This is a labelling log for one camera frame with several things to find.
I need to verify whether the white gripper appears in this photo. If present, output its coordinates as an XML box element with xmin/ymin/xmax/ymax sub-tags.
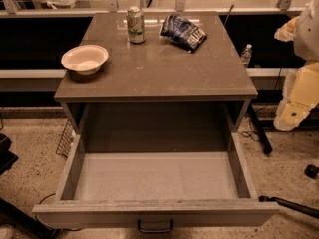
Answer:
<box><xmin>273</xmin><ymin>17</ymin><xmax>319</xmax><ymax>131</ymax></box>

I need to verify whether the grey top drawer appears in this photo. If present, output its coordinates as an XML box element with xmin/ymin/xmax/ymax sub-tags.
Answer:
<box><xmin>32</xmin><ymin>103</ymin><xmax>281</xmax><ymax>231</ymax></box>

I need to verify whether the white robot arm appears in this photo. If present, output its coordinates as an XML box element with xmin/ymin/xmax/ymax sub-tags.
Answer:
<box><xmin>273</xmin><ymin>0</ymin><xmax>319</xmax><ymax>131</ymax></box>

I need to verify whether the grey cabinet with glossy top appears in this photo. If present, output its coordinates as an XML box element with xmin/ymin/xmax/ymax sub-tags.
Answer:
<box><xmin>55</xmin><ymin>12</ymin><xmax>257</xmax><ymax>126</ymax></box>

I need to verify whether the clear plastic water bottle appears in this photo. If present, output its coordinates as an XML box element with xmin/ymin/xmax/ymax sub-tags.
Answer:
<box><xmin>240</xmin><ymin>44</ymin><xmax>252</xmax><ymax>68</ymax></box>

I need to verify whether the thin black antenna rod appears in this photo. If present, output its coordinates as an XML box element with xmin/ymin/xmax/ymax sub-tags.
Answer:
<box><xmin>223</xmin><ymin>4</ymin><xmax>234</xmax><ymax>26</ymax></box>

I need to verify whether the blue chip bag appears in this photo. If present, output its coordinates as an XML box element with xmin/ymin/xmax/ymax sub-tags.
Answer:
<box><xmin>160</xmin><ymin>14</ymin><xmax>207</xmax><ymax>52</ymax></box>

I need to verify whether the black table leg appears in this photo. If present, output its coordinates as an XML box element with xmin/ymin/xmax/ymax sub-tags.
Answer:
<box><xmin>247</xmin><ymin>104</ymin><xmax>272</xmax><ymax>155</ymax></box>

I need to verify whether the black caster wheel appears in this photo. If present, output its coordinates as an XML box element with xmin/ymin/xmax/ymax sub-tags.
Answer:
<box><xmin>304</xmin><ymin>164</ymin><xmax>319</xmax><ymax>178</ymax></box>

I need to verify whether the green white soda can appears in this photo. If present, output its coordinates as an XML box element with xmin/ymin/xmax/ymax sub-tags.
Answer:
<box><xmin>127</xmin><ymin>6</ymin><xmax>145</xmax><ymax>44</ymax></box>

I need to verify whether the black rod on floor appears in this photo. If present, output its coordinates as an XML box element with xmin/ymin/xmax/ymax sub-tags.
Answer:
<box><xmin>258</xmin><ymin>196</ymin><xmax>319</xmax><ymax>219</ymax></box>

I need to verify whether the white paper bowl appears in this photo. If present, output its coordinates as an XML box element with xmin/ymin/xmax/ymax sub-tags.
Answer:
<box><xmin>61</xmin><ymin>45</ymin><xmax>109</xmax><ymax>75</ymax></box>

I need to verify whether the black metal drawer handle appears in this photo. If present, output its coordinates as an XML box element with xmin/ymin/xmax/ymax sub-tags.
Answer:
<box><xmin>137</xmin><ymin>219</ymin><xmax>174</xmax><ymax>234</ymax></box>

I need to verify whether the black floor cable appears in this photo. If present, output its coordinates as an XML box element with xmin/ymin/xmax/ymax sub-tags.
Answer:
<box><xmin>34</xmin><ymin>192</ymin><xmax>83</xmax><ymax>233</ymax></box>

